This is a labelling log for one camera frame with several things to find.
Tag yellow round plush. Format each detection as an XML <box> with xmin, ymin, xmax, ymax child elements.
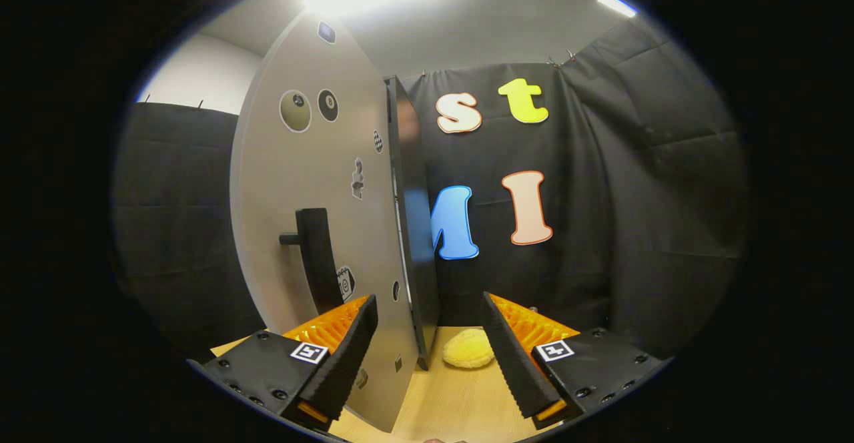
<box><xmin>442</xmin><ymin>328</ymin><xmax>496</xmax><ymax>370</ymax></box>

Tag narrow ceiling light strip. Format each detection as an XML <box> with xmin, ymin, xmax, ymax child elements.
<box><xmin>597</xmin><ymin>0</ymin><xmax>638</xmax><ymax>19</ymax></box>

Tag beige shoe cabinet door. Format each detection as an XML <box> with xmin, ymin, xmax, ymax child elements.
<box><xmin>229</xmin><ymin>8</ymin><xmax>421</xmax><ymax>434</ymax></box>

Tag black door handle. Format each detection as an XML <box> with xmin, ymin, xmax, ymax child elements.
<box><xmin>279</xmin><ymin>207</ymin><xmax>346</xmax><ymax>314</ymax></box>

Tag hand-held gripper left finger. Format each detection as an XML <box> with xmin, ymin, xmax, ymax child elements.
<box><xmin>189</xmin><ymin>294</ymin><xmax>379</xmax><ymax>432</ymax></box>

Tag dark grey shoe cabinet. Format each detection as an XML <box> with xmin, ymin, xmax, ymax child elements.
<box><xmin>384</xmin><ymin>76</ymin><xmax>441</xmax><ymax>370</ymax></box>

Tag black backdrop cloth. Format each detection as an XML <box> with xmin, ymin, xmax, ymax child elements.
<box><xmin>110</xmin><ymin>16</ymin><xmax>748</xmax><ymax>364</ymax></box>

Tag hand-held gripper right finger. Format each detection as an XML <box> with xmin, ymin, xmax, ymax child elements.
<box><xmin>480</xmin><ymin>291</ymin><xmax>671</xmax><ymax>430</ymax></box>

